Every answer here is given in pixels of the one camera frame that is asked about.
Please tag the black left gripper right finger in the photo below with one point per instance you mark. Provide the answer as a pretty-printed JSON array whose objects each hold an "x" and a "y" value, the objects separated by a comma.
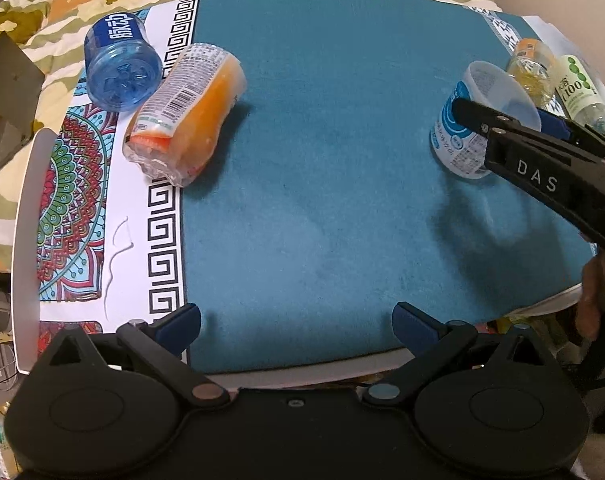
[{"x": 434, "y": 345}]

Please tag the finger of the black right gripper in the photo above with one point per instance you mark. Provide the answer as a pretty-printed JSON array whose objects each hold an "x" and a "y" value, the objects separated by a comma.
[
  {"x": 480, "y": 118},
  {"x": 563, "y": 130}
]

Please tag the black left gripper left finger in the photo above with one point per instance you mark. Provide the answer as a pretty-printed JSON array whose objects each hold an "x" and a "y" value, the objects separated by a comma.
[{"x": 159, "y": 347}]

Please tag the clear cup blue white label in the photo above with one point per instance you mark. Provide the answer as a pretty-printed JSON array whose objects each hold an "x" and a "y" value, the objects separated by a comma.
[{"x": 484, "y": 98}]

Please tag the yellow orange label bottle cup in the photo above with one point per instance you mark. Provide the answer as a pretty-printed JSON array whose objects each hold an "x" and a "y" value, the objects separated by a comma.
[{"x": 529, "y": 65}]

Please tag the orange juice bottle cup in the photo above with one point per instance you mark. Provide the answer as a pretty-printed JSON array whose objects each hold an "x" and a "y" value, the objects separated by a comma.
[{"x": 174, "y": 134}]

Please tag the blue plastic bottle cup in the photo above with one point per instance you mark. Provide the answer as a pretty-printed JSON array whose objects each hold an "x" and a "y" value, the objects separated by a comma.
[{"x": 122, "y": 68}]

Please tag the person's right hand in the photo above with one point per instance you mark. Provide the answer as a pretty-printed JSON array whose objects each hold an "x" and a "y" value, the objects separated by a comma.
[{"x": 591, "y": 304}]

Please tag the green white label bottle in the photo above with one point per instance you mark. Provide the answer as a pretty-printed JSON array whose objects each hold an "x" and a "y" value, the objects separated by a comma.
[{"x": 578, "y": 93}]

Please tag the teal patterned mat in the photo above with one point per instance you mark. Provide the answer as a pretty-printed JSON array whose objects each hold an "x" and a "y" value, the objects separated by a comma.
[{"x": 328, "y": 69}]

